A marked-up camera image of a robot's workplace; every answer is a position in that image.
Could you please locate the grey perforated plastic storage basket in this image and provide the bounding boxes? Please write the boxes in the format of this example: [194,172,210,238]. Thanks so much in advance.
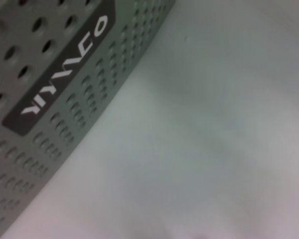
[0,0,177,239]

